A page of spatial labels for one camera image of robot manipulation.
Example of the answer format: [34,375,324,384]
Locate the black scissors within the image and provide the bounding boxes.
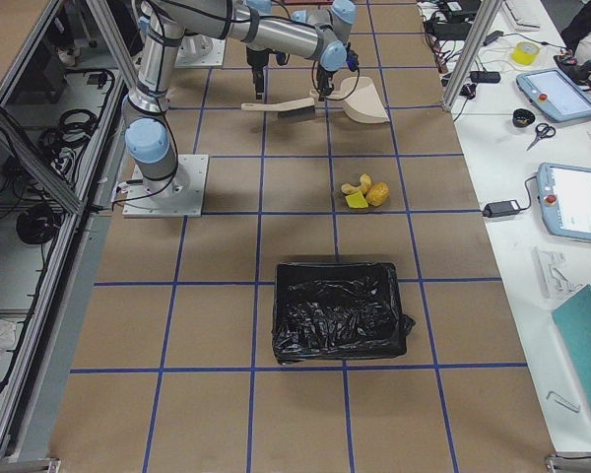
[526,122,557,151]

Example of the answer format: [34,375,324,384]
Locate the aluminium frame post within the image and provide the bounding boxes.
[441,0,502,111]

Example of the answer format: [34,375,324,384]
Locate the beige plastic dustpan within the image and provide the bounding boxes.
[325,76,389,124]

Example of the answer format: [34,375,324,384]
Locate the blue teach pendant near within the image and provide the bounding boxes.
[536,163,591,241]

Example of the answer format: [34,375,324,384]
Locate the teal board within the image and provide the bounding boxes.
[552,285,591,410]

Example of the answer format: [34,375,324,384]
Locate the beige hand brush black bristles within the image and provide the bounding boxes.
[240,98,315,119]

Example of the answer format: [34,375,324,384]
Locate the blue teach pendant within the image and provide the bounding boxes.
[515,68,591,122]
[536,163,591,241]

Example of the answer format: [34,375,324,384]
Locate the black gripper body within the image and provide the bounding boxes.
[315,53,359,92]
[246,47,286,85]

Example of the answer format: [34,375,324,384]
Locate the blue teach pendant far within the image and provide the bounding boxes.
[515,68,591,122]

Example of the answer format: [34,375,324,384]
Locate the silver allen key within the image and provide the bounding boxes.
[546,390,581,414]

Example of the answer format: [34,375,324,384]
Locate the black power adapter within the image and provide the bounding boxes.
[482,200,522,218]

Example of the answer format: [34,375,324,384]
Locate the yellow sponge piece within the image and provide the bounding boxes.
[345,191,369,209]

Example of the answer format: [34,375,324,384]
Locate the yellow tape roll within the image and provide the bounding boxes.
[510,41,541,66]

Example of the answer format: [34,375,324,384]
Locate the croissant pastry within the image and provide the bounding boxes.
[341,173,372,196]

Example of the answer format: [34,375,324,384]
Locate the black bag lined bin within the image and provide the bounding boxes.
[272,262,415,365]

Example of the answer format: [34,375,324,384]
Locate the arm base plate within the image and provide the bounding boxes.
[122,154,209,218]
[175,34,226,69]

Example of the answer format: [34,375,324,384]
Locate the brown bread roll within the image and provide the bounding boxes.
[365,182,390,207]

